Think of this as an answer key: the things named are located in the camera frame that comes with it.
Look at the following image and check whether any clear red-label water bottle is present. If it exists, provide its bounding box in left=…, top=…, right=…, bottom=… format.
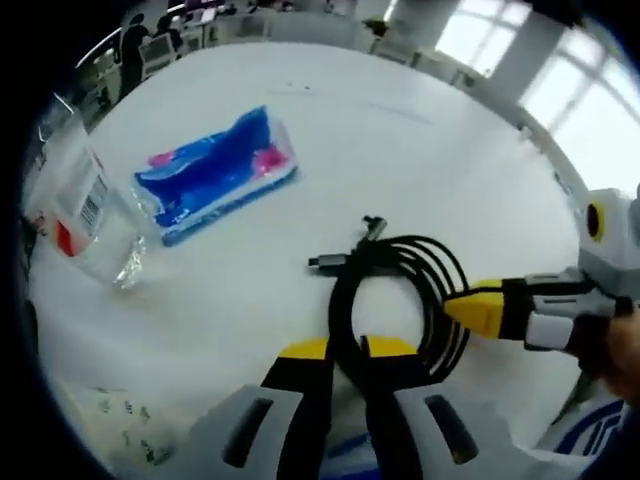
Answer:
left=22, top=106, right=150, bottom=296

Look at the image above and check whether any person's right hand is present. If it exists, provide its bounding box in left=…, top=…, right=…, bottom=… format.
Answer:
left=577, top=304, right=640, bottom=401

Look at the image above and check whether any large bright window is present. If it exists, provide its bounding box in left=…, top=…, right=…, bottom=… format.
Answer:
left=433, top=0, right=632, bottom=146

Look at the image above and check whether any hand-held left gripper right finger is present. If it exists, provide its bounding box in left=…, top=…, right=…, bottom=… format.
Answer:
left=358, top=335, right=522, bottom=480

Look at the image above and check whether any paper cup with green print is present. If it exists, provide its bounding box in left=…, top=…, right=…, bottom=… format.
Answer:
left=69, top=383, right=180, bottom=474

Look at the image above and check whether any white office chair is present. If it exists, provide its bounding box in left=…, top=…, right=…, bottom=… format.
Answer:
left=140, top=35, right=177, bottom=76

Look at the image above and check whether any blue tissue pack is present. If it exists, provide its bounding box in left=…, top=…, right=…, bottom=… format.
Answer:
left=131, top=103, right=302, bottom=248

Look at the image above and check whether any black cable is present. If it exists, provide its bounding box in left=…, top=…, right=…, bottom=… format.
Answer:
left=306, top=213, right=474, bottom=402

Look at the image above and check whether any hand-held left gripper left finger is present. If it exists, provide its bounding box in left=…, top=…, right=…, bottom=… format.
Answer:
left=192, top=337, right=335, bottom=480

